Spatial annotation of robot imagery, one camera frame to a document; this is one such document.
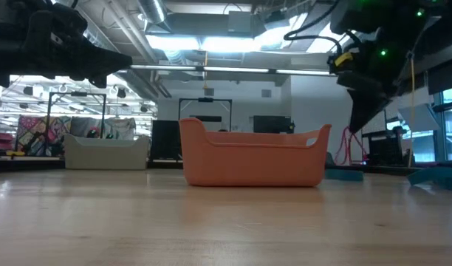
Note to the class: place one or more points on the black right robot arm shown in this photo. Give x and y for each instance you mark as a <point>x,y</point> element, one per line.
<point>438,18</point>

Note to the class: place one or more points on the wide blue rubber band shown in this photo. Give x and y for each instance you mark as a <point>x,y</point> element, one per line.
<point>440,177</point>

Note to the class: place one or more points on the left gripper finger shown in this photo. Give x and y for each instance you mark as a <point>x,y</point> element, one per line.
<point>108,61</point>

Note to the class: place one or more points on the silver ventilation duct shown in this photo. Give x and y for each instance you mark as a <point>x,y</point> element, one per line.
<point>154,11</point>

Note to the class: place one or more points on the red object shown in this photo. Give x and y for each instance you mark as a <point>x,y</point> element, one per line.
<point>4,142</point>

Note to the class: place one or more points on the orange plastic basket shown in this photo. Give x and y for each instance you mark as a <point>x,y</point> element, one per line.
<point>248,166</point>

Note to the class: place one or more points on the black cart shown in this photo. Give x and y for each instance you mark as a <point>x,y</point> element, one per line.
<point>385,151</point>

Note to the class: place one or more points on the grey ceiling unit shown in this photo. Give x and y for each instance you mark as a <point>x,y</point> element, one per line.
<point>240,22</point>

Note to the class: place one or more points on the grey hanging cloth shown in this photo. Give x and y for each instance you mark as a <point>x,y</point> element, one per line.
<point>82,127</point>

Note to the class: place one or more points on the grey wall vent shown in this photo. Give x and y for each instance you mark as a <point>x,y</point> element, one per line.
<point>266,93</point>

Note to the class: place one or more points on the pale hanging cloth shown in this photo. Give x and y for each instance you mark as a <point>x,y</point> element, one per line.
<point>119,127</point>

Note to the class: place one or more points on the grey plastic basket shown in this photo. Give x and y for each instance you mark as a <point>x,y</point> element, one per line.
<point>104,155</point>

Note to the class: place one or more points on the black monitor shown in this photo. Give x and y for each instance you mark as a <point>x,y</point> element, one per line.
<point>270,125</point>

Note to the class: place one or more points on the yellow tool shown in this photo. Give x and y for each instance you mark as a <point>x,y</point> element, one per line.
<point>15,153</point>

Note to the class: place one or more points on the thin red rubber band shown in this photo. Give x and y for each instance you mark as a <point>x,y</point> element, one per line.
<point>346,146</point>

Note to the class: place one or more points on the white board panel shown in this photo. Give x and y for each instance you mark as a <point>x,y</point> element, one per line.
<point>375,123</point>

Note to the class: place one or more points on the glass window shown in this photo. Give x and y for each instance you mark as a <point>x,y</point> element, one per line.
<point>451,140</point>

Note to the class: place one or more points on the white angled panel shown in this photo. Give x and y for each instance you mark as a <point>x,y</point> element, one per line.
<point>420,118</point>

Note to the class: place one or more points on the black gantry frame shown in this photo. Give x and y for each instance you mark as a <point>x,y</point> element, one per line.
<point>78,94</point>
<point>205,99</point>

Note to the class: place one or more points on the grey hanging power box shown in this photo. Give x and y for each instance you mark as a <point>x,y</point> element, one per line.
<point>208,92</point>

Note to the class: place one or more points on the bright ceiling light panel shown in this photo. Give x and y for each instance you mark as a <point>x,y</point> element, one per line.
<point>211,43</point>

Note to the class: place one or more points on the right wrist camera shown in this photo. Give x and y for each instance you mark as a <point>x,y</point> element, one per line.
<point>359,81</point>

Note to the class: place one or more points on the ceiling tube light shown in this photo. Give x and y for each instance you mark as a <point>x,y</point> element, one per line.
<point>307,72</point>
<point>163,67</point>
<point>237,69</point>

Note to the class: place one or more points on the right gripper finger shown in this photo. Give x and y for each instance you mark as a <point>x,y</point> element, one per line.
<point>362,111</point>

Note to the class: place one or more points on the colourful patterned cloth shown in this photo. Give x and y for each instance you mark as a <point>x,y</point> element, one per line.
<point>34,129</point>

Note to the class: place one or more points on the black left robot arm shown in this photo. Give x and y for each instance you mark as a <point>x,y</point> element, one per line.
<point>8,51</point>

